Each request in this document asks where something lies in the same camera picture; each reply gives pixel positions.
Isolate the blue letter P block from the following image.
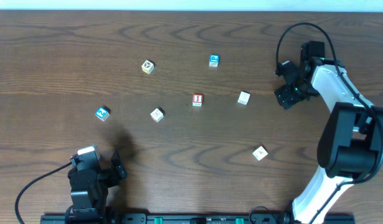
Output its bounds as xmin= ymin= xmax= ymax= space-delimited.
xmin=209 ymin=54 xmax=220 ymax=67

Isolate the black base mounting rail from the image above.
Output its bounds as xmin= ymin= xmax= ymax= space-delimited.
xmin=40 ymin=213 xmax=356 ymax=224

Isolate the yellow edged picture block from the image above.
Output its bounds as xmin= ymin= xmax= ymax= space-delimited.
xmin=141 ymin=60 xmax=154 ymax=74

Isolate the red letter I block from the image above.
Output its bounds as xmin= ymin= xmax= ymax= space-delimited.
xmin=192 ymin=94 xmax=203 ymax=106

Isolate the green letter R block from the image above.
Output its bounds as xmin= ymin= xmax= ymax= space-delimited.
xmin=252 ymin=146 xmax=268 ymax=161

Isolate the dragonfly picture wooden block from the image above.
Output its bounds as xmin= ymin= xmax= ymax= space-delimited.
xmin=150 ymin=108 xmax=164 ymax=123

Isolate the plain picture wooden block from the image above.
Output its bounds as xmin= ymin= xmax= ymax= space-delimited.
xmin=237 ymin=91 xmax=250 ymax=105

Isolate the blue number 2 block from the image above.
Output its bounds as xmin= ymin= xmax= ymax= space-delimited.
xmin=95 ymin=106 xmax=110 ymax=121

